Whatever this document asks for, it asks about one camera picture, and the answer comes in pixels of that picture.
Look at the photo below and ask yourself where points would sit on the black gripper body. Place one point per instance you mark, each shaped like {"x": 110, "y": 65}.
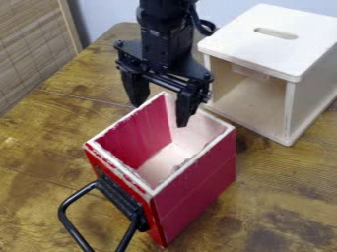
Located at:
{"x": 161, "y": 57}

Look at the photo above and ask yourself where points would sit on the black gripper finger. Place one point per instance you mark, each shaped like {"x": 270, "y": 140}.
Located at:
{"x": 136, "y": 88}
{"x": 187, "y": 103}

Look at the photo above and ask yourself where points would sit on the red wooden drawer box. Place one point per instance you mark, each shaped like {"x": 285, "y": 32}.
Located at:
{"x": 173, "y": 168}

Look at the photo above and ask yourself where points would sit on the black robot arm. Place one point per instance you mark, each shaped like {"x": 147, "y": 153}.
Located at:
{"x": 163, "y": 15}

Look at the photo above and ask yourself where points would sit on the light wooden cabinet frame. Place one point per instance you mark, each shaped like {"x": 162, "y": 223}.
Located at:
{"x": 273, "y": 58}

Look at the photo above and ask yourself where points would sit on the black metal drawer handle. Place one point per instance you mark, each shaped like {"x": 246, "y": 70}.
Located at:
{"x": 102, "y": 207}

